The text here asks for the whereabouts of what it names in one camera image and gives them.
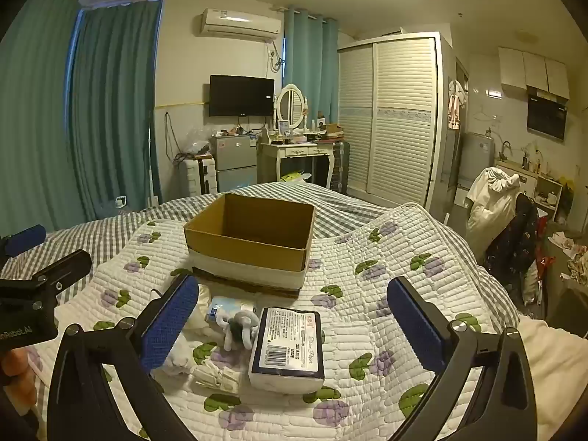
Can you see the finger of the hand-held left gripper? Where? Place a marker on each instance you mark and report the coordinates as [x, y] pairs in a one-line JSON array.
[[69, 268], [25, 240]]

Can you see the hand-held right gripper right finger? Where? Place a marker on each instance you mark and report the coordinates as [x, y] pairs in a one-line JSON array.
[[415, 326]]

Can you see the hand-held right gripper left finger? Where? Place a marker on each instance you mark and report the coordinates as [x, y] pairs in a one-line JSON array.
[[169, 326]]

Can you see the white cloth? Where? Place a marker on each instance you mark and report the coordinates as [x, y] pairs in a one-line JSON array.
[[186, 344]]

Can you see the small white tissue pack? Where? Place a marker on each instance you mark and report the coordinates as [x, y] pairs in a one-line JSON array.
[[225, 308]]

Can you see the cardboard box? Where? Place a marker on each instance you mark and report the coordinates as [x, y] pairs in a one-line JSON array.
[[250, 243]]

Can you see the dark blue tissue packet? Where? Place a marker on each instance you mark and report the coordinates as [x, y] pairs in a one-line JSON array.
[[287, 349]]

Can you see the person's left hand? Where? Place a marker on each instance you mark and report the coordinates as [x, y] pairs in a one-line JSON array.
[[18, 370]]

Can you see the white floral quilt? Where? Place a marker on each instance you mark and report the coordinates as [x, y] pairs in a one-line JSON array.
[[358, 312]]

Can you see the dark floral garment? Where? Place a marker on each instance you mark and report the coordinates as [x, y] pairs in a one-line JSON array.
[[512, 243]]

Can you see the white jacket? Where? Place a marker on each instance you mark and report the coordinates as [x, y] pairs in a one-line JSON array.
[[491, 206]]

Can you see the white duvet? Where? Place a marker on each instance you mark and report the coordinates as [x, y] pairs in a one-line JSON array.
[[558, 367]]

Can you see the white suitcase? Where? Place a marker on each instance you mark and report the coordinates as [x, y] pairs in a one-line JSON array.
[[195, 177]]

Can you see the teal window curtain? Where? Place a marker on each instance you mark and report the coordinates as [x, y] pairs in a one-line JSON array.
[[110, 110]]

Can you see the grey mini fridge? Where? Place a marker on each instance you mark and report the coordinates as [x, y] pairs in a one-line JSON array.
[[234, 165]]

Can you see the grey suitcase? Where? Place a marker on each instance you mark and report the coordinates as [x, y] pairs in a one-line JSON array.
[[341, 165]]

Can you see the small white open shelf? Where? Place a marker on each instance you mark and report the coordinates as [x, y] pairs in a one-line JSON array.
[[547, 197]]

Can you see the white louvred wardrobe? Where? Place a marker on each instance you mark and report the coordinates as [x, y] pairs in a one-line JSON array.
[[395, 119]]

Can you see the white dressing table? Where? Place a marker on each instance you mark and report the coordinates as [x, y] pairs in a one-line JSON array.
[[294, 151]]

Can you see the pink hanging clothes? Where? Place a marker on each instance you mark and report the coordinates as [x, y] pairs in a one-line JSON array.
[[455, 105]]

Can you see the black range hood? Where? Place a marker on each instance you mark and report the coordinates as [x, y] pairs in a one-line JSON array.
[[546, 115]]

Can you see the white oval vanity mirror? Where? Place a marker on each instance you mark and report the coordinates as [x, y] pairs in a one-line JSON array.
[[290, 103]]

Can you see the light blue curtain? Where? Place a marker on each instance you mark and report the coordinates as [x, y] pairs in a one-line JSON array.
[[310, 64]]

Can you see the white air conditioner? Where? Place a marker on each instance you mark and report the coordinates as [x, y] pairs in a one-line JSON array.
[[241, 23]]

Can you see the small photo frame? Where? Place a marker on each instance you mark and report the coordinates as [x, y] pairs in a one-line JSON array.
[[284, 125]]

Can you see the black wall television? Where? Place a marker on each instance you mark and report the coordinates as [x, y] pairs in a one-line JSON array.
[[241, 95]]

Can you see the white wall cabinets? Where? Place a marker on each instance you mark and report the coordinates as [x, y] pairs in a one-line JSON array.
[[535, 71]]

